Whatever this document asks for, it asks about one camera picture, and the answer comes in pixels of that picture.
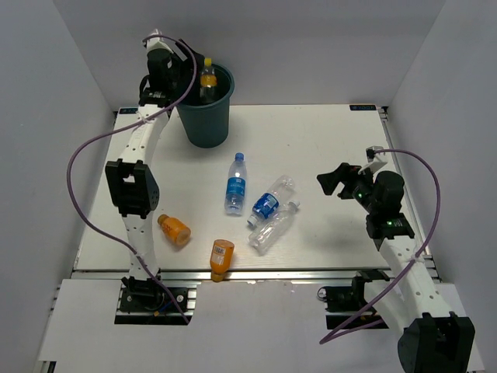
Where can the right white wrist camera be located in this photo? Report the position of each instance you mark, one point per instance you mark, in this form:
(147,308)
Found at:
(376,160)

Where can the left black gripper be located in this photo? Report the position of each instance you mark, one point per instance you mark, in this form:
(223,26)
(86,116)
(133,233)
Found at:
(188,64)

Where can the dark green plastic bin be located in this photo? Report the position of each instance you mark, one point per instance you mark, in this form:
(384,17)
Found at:
(206,118)

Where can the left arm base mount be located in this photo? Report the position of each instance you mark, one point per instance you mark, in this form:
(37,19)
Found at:
(145,303)

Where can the clear empty plastic bottle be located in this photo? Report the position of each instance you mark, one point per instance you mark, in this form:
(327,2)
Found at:
(263,237)

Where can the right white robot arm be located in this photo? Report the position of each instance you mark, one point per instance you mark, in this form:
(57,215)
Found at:
(431,336)

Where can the orange juice bottle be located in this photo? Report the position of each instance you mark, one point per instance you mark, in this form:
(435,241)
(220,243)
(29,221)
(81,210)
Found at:
(174,230)
(220,259)

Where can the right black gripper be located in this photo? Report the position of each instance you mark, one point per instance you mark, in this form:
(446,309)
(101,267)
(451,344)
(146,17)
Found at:
(345,174)

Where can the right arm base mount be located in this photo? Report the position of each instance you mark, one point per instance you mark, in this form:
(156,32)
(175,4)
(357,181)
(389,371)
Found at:
(343,301)

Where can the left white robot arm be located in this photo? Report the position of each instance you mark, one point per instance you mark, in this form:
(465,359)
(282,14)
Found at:
(132,186)

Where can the blue label water bottle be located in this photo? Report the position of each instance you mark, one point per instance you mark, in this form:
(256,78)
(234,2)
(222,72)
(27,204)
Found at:
(236,185)

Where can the blue table label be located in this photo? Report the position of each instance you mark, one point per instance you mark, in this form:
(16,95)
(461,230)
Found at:
(128,110)
(362,107)

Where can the right blue table label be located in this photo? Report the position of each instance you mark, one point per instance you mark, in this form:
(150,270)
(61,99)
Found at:
(362,107)

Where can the left blue table label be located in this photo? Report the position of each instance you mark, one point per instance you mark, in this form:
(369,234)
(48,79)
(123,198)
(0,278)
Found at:
(128,110)

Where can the yellow cap juice bottle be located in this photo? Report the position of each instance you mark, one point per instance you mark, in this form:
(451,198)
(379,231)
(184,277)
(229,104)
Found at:
(208,83)

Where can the orange juice bottle front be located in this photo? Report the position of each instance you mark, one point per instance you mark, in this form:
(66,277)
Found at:
(220,259)

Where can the blue label crushed bottle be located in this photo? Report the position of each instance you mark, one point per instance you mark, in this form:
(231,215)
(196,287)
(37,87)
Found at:
(276,196)

